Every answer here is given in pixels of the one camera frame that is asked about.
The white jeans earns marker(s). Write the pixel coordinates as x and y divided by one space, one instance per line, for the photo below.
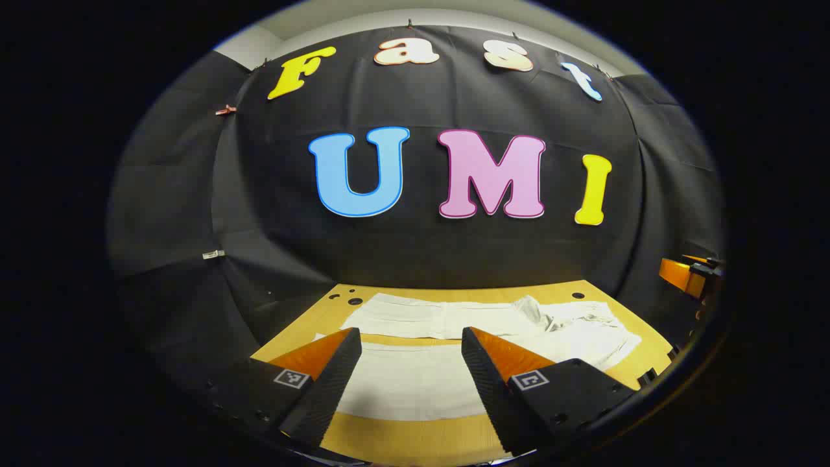
415 383

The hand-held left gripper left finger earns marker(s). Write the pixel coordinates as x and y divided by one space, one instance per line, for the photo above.
327 395

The small white clip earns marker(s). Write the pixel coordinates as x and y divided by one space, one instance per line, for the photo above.
213 254

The black backdrop cloth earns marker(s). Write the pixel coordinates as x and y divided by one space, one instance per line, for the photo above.
421 246

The small red clip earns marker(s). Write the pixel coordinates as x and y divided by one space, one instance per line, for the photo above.
225 110

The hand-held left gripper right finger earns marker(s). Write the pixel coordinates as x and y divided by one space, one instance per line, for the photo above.
496 402

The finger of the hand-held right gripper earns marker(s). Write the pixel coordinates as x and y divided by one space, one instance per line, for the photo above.
677 272

